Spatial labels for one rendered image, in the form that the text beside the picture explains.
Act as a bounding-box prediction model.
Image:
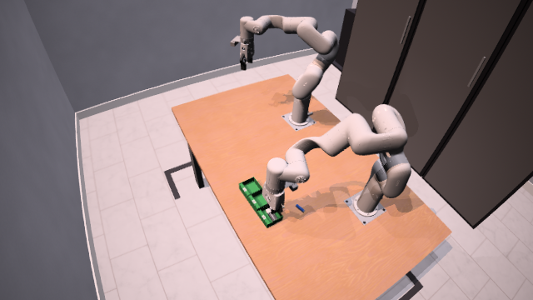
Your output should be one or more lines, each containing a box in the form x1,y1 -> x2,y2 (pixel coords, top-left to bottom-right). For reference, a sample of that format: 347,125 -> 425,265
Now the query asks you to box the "green three-compartment bin rack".
239,177 -> 283,228

